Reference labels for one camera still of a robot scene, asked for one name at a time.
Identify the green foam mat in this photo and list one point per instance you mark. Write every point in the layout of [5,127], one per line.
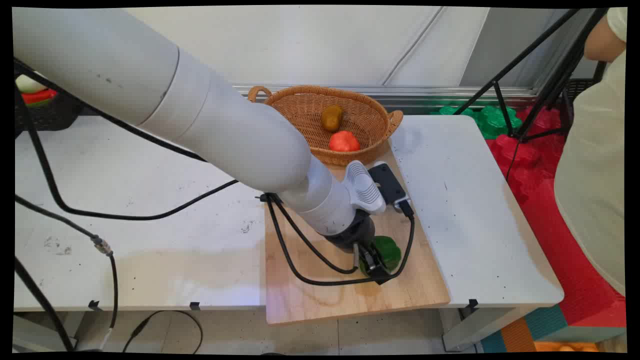
[492,122]

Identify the green toy vegetable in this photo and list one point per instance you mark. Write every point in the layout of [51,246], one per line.
[37,103]

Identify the red foam mat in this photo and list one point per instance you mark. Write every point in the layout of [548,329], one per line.
[565,250]

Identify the red toy pepper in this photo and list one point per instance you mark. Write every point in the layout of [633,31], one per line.
[39,96]

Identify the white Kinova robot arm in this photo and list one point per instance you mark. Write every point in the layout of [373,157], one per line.
[150,85]

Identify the dark mesh basket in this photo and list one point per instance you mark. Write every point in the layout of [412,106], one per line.
[580,89]

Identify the woven wicker basket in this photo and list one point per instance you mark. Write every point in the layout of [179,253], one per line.
[300,112]

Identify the black plastic mesh basket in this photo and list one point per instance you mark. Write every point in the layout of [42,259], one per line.
[50,117]

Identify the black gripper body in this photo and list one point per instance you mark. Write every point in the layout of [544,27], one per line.
[356,231]

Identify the wooden cutting board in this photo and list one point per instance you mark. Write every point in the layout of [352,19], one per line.
[325,300]

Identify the white table leg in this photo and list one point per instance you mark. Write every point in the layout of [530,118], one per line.
[470,332]

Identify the green bell pepper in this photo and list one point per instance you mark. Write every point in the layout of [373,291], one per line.
[391,251]

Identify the teal and orange foam mat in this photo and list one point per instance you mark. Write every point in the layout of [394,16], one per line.
[545,325]

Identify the person in white shirt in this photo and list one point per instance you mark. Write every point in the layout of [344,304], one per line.
[595,165]

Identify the aluminium wall rail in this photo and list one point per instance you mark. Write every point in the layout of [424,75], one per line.
[425,92]

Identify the red tomato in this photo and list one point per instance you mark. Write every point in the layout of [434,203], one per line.
[344,142]

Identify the white toy vegetable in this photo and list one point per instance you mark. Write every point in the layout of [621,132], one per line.
[29,85]

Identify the black tripod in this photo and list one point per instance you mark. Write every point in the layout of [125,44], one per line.
[550,85]

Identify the brown kiwi fruit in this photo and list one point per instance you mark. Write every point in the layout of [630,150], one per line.
[332,118]

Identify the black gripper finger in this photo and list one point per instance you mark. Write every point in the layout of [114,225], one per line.
[357,256]
[374,267]

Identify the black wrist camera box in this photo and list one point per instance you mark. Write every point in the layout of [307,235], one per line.
[386,181]

